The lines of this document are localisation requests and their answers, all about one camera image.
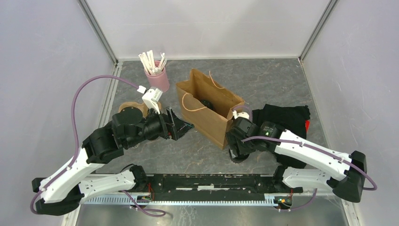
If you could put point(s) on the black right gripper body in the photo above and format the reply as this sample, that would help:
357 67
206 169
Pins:
243 147

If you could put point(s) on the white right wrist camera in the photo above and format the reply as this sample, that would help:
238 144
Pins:
237 115

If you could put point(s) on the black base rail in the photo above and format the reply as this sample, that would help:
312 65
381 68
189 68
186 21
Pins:
212 187

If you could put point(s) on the brown cardboard cup carrier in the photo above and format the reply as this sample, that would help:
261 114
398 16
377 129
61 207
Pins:
142 106

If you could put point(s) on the pink straw holder cup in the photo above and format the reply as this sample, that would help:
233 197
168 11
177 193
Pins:
159 80

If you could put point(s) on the black cloth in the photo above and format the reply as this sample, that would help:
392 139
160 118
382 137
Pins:
292 118

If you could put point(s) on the white wrapped straws bundle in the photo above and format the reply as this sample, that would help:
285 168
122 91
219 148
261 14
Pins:
151 66

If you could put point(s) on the brown paper bag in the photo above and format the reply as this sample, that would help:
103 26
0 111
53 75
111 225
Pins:
212 124

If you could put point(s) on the red small object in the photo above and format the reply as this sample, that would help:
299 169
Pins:
307 125

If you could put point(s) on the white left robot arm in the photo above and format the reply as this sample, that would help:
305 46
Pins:
69 187

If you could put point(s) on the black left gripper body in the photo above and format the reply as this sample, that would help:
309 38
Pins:
165 128

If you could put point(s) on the black plastic cup lid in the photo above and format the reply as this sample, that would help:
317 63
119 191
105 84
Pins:
207 104

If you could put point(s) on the aluminium slotted cable duct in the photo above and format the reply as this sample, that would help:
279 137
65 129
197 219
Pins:
114 189

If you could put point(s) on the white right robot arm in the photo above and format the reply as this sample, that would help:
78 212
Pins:
303 163

